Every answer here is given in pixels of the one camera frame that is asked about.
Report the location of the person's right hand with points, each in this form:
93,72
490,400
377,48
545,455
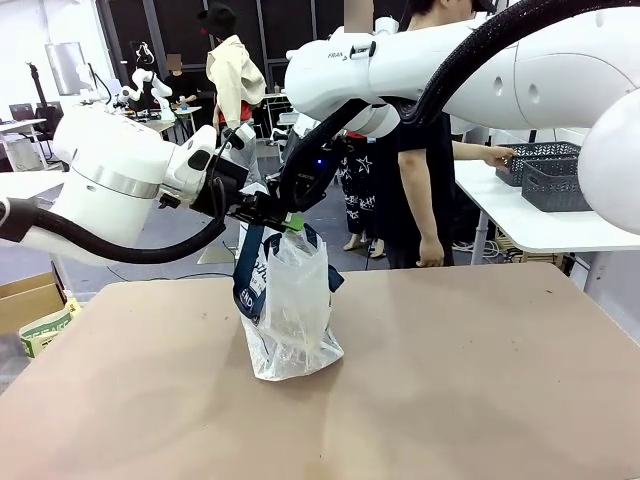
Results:
431,254

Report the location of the metal floor plate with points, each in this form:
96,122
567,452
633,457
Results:
215,256

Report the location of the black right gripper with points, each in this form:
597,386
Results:
310,180

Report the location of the grey wall panel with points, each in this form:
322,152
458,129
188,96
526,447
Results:
65,67

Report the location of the white background desk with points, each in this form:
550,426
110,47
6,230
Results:
20,124

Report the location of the white side table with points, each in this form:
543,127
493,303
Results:
500,215

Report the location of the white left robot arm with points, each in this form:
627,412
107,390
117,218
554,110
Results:
110,160

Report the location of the person in black T-shirt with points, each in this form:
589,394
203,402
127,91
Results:
387,200

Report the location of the black tripod stand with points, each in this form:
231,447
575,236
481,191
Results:
37,90

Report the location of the seated person in black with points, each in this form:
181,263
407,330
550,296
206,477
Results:
177,82

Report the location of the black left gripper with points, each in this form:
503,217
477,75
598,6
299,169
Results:
227,185

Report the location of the dark laptop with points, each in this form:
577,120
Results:
22,112

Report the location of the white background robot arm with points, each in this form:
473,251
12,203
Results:
162,90
92,82

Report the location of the grey plastic lattice basket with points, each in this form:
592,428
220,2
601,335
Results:
530,150
555,187

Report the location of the person's right forearm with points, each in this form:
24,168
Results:
417,195

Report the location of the green printed paper bag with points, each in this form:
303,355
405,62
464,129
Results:
45,332

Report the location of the person's left forearm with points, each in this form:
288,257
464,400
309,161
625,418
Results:
472,152

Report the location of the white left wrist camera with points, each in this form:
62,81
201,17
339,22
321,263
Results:
245,135

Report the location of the wooden top desk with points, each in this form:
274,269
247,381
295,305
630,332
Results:
165,126

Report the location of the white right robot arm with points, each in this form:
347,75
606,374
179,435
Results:
550,75

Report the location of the person's left hand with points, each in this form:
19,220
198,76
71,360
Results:
499,156

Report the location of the cardboard box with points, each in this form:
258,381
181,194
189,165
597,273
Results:
25,305

